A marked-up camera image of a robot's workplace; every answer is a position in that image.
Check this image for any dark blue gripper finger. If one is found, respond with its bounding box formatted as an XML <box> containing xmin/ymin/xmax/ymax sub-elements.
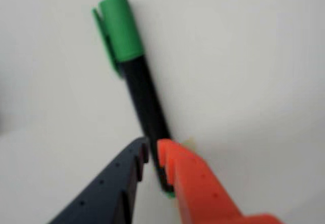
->
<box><xmin>47</xmin><ymin>136</ymin><xmax>150</xmax><ymax>224</ymax></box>

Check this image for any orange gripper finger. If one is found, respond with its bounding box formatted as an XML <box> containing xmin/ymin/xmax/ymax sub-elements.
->
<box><xmin>157</xmin><ymin>138</ymin><xmax>287</xmax><ymax>224</ymax></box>

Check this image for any green and black marker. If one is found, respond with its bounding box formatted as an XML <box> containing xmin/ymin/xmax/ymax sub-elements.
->
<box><xmin>91</xmin><ymin>0</ymin><xmax>176</xmax><ymax>200</ymax></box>

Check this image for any wide beige masking tape strip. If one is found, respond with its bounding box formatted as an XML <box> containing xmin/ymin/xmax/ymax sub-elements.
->
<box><xmin>181</xmin><ymin>137</ymin><xmax>197</xmax><ymax>150</ymax></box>

